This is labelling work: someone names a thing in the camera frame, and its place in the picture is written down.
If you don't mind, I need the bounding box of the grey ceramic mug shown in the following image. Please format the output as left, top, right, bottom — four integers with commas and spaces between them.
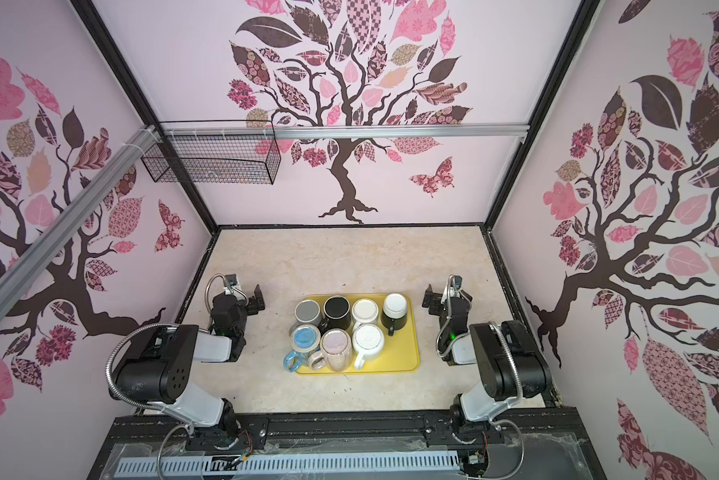
295, 299, 323, 327

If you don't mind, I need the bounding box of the blue butterfly mug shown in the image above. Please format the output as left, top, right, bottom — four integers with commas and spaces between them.
284, 325, 324, 372

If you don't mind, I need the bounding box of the pink iridescent mug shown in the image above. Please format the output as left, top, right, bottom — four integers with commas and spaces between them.
308, 329, 353, 372

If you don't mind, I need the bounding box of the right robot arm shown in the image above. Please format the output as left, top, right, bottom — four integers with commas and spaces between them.
421, 278, 553, 433

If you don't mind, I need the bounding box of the black mug white base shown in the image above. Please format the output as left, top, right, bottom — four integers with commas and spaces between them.
381, 293, 407, 337

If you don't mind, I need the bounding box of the small white ceramic mug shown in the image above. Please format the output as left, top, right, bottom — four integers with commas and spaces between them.
352, 298, 379, 327

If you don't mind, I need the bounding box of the black ceramic mug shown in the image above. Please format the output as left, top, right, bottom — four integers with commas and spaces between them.
320, 295, 352, 333

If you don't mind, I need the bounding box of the yellow plastic tray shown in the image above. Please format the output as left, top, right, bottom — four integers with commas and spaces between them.
296, 293, 421, 376

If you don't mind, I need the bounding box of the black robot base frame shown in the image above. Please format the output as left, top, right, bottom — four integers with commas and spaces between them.
90, 407, 605, 479

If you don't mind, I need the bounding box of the white slotted cable duct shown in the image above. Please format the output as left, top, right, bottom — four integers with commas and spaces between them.
113, 451, 461, 479

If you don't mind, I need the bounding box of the black wire basket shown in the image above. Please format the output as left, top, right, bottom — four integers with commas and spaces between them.
141, 121, 283, 185

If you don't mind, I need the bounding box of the aluminium rail back wall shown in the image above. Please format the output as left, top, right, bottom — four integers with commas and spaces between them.
163, 123, 529, 140

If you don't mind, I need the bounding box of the aluminium rail wall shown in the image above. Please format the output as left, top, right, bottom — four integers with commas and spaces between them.
0, 126, 159, 323
163, 123, 529, 140

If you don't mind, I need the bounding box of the aluminium rail left wall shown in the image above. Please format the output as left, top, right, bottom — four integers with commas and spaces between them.
0, 126, 159, 323

